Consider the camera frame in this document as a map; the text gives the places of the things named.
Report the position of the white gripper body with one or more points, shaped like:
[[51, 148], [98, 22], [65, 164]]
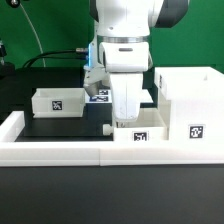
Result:
[[126, 91]]

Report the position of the white front drawer tray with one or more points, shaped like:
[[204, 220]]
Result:
[[148, 126]]

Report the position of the white drawer tray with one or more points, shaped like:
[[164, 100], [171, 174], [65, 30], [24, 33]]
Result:
[[58, 102], [148, 126]]

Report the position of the white drawer cabinet box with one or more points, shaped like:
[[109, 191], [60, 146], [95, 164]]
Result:
[[191, 102]]

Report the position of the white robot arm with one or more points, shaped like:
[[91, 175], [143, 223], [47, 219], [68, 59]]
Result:
[[119, 53]]

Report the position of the white rear drawer tray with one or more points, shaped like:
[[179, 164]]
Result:
[[58, 102]]

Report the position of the white fiducial marker sheet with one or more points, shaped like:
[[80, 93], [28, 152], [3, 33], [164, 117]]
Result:
[[104, 96]]

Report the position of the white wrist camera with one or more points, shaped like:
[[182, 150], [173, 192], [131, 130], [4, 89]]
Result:
[[94, 79]]

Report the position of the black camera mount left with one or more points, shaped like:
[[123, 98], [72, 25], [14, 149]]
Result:
[[6, 68]]

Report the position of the white U-shaped frame wall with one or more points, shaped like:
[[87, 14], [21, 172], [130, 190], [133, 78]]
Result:
[[14, 153]]

